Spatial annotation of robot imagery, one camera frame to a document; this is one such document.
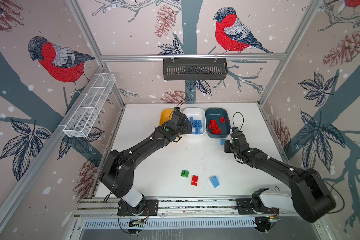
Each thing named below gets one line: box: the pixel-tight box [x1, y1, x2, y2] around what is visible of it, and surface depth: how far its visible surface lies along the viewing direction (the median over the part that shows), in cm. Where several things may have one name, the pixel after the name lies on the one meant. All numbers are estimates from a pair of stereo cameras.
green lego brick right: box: [180, 169, 190, 178], surface depth 85 cm
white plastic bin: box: [183, 107, 207, 137], surface depth 109 cm
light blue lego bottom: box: [211, 175, 220, 188], surface depth 82 cm
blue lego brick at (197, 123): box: [192, 119, 202, 128], surface depth 109 cm
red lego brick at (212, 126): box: [208, 124, 219, 130], surface depth 105 cm
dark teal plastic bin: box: [205, 108, 231, 139], surface depth 111 cm
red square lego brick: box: [208, 119, 218, 126], surface depth 106 cm
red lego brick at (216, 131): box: [211, 128, 222, 135], surface depth 103 cm
